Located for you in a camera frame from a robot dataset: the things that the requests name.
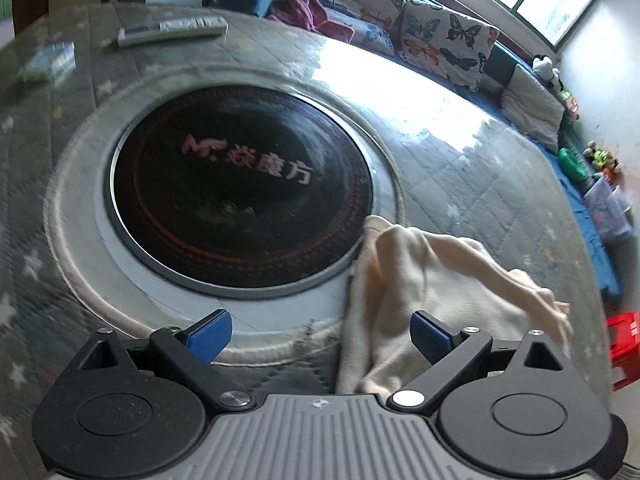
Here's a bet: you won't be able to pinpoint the window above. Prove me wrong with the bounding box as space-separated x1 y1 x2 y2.
370 0 613 46

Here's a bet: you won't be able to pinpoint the black and white plush toy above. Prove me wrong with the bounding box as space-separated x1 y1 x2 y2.
531 55 563 92

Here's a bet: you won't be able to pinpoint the large butterfly print pillow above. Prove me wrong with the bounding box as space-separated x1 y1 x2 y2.
395 0 500 92

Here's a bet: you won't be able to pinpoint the magenta cloth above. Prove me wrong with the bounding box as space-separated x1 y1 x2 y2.
267 0 356 43

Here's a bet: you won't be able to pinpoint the green and pink toys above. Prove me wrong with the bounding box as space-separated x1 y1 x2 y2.
560 89 582 121

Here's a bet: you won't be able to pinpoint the round black induction cooktop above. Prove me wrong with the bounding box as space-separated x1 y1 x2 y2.
109 85 376 302

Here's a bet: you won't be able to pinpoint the silver remote control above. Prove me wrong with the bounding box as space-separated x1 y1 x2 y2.
116 16 228 49

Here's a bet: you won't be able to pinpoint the clear plastic storage box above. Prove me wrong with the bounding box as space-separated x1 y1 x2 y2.
582 177 635 244

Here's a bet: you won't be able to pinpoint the red plastic stool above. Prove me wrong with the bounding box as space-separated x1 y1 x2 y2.
605 311 640 391

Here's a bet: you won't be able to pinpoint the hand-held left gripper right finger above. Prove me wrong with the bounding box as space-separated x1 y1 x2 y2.
386 311 573 413

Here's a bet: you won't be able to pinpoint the cream cloth garment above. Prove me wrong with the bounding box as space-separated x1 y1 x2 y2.
335 215 575 396

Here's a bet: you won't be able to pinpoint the green plush toy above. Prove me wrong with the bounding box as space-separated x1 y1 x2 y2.
585 141 623 176

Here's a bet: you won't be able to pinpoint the blue tissue packet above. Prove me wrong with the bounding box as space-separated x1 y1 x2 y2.
19 41 76 83

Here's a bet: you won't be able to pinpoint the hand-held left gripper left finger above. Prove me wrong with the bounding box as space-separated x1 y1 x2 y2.
75 309 253 408

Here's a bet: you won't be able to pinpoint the grey pillow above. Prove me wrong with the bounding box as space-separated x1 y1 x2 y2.
500 64 566 153

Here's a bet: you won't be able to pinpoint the green bowl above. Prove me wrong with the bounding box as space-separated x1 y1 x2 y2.
557 147 588 181

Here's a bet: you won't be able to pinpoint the flat butterfly print cushion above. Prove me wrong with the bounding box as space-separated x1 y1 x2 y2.
320 2 397 56

